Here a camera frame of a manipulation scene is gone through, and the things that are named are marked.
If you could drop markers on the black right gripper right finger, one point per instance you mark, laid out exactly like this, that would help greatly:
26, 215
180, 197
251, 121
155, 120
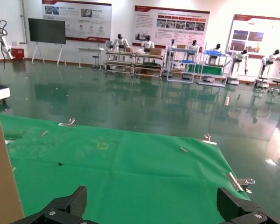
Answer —
233, 210

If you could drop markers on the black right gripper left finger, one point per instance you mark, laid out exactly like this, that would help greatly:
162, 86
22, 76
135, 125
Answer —
74, 203

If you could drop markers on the brown cardboard paper box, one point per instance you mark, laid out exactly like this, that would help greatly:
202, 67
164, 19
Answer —
2, 163

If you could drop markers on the white industrial robot arm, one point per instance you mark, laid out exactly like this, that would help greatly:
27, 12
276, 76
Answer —
1, 38

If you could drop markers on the red box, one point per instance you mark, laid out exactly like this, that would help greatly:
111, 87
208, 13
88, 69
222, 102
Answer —
18, 53

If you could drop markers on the green tablecloth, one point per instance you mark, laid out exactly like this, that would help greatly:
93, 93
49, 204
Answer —
142, 182

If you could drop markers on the long wooden stick piece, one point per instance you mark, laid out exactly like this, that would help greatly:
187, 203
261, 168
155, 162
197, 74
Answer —
44, 133

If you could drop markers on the short wooden stick piece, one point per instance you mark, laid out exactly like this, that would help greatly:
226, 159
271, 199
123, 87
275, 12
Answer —
183, 149

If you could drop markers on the white wheeled machine base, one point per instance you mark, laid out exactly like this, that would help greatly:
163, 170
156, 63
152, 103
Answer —
0, 92

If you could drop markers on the black stool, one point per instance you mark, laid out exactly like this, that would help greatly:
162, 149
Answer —
277, 82
96, 57

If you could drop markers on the white rack with blue tray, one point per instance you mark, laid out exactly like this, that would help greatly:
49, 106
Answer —
212, 70

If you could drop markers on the metal pipe shelf rack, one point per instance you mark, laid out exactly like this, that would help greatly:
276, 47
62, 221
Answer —
148, 66
119, 63

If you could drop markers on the white black-headed humanoid robot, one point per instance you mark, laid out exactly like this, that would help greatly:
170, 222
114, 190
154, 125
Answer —
217, 47
271, 59
147, 44
194, 46
120, 43
171, 50
238, 60

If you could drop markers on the white table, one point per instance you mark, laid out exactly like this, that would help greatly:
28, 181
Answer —
88, 49

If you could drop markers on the white screen stand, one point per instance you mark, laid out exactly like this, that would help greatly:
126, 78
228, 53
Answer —
37, 52

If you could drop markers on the cardboard carton on shelf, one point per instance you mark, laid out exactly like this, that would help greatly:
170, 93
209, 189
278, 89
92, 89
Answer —
155, 51

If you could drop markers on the black display screen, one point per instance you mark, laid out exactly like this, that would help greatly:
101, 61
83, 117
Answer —
46, 31

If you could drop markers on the white frame rack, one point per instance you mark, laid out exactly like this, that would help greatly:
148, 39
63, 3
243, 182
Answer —
179, 70

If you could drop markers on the wall poster with landscape photos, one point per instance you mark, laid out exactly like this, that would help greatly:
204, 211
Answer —
252, 30

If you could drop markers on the wall poster with logo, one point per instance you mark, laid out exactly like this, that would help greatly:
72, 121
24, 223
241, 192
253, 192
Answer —
88, 14

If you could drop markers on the wall poster with photo row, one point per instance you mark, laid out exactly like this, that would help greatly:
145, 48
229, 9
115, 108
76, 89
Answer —
172, 23

